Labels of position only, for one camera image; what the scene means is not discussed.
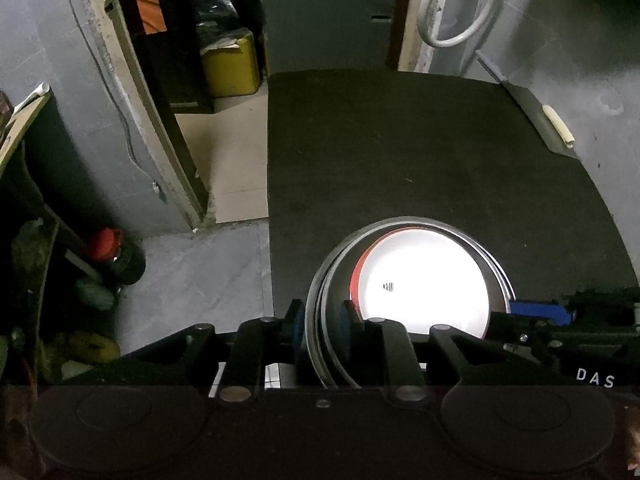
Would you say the small white cylinder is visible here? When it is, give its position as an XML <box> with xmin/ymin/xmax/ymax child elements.
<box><xmin>542</xmin><ymin>104</ymin><xmax>576</xmax><ymax>144</ymax></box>

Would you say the rolled white paper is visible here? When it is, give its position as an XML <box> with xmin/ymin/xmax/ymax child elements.
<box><xmin>12</xmin><ymin>83</ymin><xmax>51</xmax><ymax>116</ymax></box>

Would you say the pale door frame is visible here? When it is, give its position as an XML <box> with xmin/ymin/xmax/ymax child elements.
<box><xmin>90</xmin><ymin>0</ymin><xmax>210</xmax><ymax>221</ymax></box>

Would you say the kitchen cleaver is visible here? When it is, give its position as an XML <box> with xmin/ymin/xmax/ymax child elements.
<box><xmin>474</xmin><ymin>49</ymin><xmax>582</xmax><ymax>161</ymax></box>

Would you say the red-lidded dark jar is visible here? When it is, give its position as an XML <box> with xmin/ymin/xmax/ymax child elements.
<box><xmin>88</xmin><ymin>227</ymin><xmax>147</xmax><ymax>286</ymax></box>

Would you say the wooden side shelf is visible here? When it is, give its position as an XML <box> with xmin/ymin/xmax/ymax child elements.
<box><xmin>0</xmin><ymin>85</ymin><xmax>61</xmax><ymax>386</ymax></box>

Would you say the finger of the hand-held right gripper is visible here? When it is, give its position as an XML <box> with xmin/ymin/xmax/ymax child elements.
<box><xmin>487</xmin><ymin>311</ymin><xmax>556</xmax><ymax>357</ymax></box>
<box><xmin>510</xmin><ymin>299</ymin><xmax>574</xmax><ymax>327</ymax></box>

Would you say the yellow plastic canister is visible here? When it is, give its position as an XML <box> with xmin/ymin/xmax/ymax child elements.
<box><xmin>201</xmin><ymin>29</ymin><xmax>261</xmax><ymax>99</ymax></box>

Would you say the red-rimmed white bowl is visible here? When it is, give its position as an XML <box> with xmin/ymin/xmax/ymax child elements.
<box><xmin>349</xmin><ymin>228</ymin><xmax>492</xmax><ymax>339</ymax></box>

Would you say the black plastic bag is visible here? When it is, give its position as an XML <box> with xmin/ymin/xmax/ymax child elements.
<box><xmin>189</xmin><ymin>0</ymin><xmax>251</xmax><ymax>47</ymax></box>

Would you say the cardboard floor sheet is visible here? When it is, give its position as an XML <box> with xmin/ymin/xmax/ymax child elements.
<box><xmin>174</xmin><ymin>94</ymin><xmax>271</xmax><ymax>224</ymax></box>

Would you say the thin wall cable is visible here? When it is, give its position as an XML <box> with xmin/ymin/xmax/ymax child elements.
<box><xmin>62</xmin><ymin>0</ymin><xmax>169</xmax><ymax>204</ymax></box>

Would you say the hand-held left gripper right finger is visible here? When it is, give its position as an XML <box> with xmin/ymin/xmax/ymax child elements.
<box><xmin>342</xmin><ymin>300</ymin><xmax>508</xmax><ymax>403</ymax></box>

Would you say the black cabinet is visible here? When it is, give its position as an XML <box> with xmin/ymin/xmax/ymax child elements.
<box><xmin>259</xmin><ymin>0</ymin><xmax>417</xmax><ymax>77</ymax></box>

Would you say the large steel basin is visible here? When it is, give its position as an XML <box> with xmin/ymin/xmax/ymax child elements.
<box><xmin>304</xmin><ymin>216</ymin><xmax>516</xmax><ymax>391</ymax></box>

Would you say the white hose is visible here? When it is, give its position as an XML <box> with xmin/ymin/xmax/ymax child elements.
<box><xmin>417</xmin><ymin>0</ymin><xmax>506</xmax><ymax>49</ymax></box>

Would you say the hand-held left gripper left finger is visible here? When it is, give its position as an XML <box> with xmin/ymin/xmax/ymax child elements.
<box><xmin>75</xmin><ymin>300</ymin><xmax>307</xmax><ymax>403</ymax></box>

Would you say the yellow round object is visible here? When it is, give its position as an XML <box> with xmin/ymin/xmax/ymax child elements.
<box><xmin>64</xmin><ymin>332</ymin><xmax>121</xmax><ymax>366</ymax></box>

